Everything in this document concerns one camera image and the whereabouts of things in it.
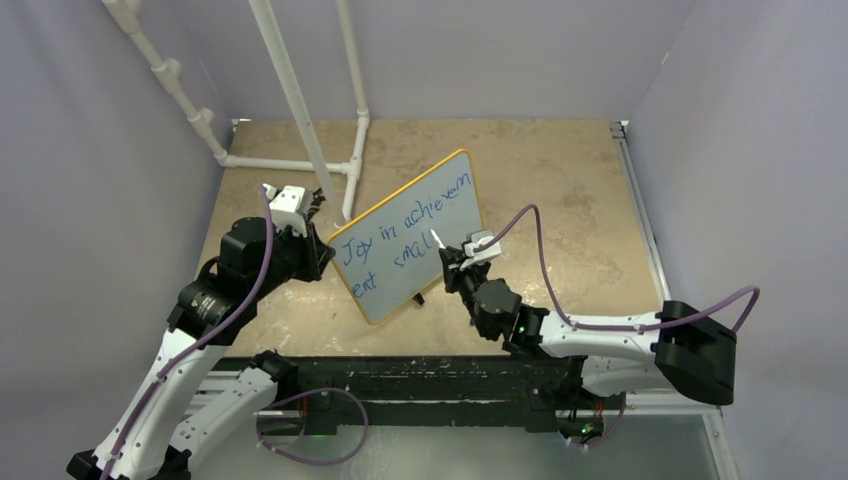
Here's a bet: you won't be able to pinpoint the black handled pliers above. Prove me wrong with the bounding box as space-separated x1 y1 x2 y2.
309 188 326 215

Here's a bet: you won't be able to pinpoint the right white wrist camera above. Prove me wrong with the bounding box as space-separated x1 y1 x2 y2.
460 230 502 270

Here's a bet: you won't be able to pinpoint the white PVC pipe frame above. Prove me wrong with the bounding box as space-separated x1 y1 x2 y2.
103 0 371 228

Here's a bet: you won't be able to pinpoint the yellow framed whiteboard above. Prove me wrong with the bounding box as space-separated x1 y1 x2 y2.
328 149 483 325

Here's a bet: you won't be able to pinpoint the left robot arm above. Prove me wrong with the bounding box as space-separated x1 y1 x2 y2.
66 207 334 479

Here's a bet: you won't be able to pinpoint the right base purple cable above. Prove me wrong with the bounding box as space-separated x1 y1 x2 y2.
563 390 629 452

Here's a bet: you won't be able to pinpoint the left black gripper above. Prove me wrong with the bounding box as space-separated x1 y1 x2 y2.
252 216 335 298

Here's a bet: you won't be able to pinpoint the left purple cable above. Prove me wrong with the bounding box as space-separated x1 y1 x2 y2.
99 185 275 480

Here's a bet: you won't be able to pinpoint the aluminium table frame rail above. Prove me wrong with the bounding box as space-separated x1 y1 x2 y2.
610 121 740 479

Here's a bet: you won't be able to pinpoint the whiteboard marker pen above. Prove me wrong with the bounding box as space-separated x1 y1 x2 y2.
430 229 446 250

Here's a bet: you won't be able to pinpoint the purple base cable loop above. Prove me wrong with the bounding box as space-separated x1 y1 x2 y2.
255 387 370 466

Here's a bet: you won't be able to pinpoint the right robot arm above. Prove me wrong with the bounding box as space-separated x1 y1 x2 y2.
438 247 737 407

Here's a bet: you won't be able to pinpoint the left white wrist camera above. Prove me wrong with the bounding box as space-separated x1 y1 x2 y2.
262 183 313 237

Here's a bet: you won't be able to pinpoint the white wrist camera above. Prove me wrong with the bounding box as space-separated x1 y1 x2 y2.
460 230 502 270
262 183 313 237

